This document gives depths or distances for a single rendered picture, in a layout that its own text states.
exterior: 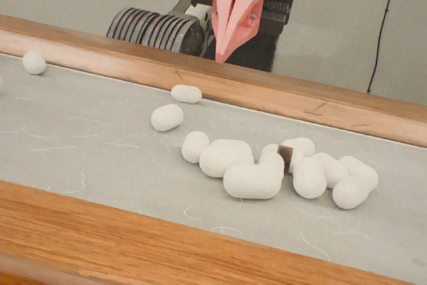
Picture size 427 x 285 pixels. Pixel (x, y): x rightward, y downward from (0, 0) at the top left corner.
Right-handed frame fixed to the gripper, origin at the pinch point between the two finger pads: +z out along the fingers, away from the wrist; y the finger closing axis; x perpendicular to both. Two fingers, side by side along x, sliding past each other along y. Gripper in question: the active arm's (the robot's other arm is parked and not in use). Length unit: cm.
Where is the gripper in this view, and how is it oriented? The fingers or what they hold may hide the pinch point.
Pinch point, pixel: (221, 51)
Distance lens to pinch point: 41.8
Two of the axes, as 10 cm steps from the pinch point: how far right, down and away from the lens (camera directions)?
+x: -0.3, 5.2, 8.5
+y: 9.7, 2.3, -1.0
